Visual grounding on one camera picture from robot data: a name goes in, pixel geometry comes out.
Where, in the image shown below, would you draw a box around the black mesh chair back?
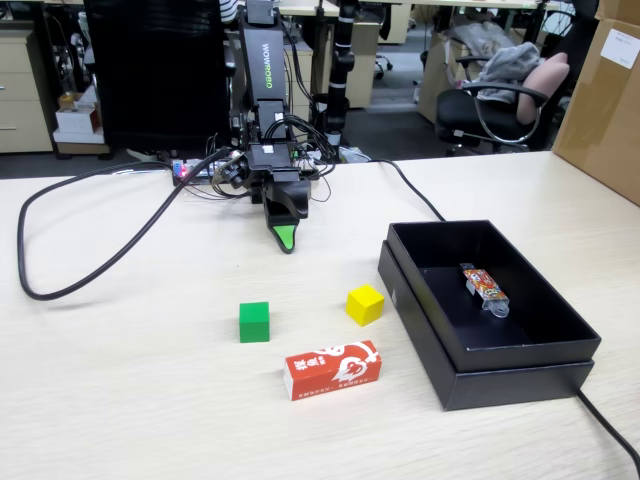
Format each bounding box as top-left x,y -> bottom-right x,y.
82,0 -> 236,156

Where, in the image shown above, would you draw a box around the flat white box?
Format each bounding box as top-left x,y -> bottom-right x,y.
52,127 -> 109,146

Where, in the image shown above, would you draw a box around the red and white carton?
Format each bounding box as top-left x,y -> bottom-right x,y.
283,339 -> 384,402

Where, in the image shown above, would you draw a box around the small brown cardboard box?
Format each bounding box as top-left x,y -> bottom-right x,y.
417,32 -> 481,124

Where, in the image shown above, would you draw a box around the pink cushion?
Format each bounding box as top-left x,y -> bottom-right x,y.
514,52 -> 571,126

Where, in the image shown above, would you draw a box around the thick black camera cable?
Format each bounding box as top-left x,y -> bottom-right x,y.
17,148 -> 236,302

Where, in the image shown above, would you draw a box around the grey cloth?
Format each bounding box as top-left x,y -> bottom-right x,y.
477,42 -> 544,104

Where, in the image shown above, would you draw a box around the black open box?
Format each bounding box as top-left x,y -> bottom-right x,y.
377,239 -> 596,412

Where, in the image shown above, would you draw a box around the black office chair with armrests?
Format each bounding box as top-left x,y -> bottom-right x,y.
434,54 -> 551,156

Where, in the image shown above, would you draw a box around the thin black table wires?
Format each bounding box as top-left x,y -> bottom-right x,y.
179,169 -> 335,204

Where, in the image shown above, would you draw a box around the controller board with red LED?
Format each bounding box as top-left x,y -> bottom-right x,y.
170,157 -> 236,181

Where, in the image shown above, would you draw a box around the black cardboard box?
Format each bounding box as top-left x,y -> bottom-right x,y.
387,218 -> 602,374

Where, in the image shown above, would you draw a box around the thin black servo cables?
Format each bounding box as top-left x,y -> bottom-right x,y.
262,113 -> 341,176

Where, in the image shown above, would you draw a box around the large brown cardboard box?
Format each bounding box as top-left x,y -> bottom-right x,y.
552,17 -> 640,206

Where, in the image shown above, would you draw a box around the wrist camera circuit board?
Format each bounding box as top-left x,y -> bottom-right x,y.
209,153 -> 250,190

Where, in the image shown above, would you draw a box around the long black power cable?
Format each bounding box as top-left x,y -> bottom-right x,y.
367,158 -> 640,469

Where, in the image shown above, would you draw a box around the yellow wooden cube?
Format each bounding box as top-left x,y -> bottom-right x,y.
346,283 -> 386,328

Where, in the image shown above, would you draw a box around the green wooden cube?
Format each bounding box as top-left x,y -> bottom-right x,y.
238,301 -> 271,344

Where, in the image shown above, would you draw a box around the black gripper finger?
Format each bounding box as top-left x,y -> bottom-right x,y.
272,180 -> 312,222
263,197 -> 299,254

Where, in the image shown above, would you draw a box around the beige drawer cabinet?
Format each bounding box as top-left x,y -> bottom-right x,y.
0,29 -> 55,154

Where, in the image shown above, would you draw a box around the white cardboard box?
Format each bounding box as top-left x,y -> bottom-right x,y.
54,102 -> 101,134

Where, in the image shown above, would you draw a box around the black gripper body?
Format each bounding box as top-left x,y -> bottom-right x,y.
244,143 -> 300,204

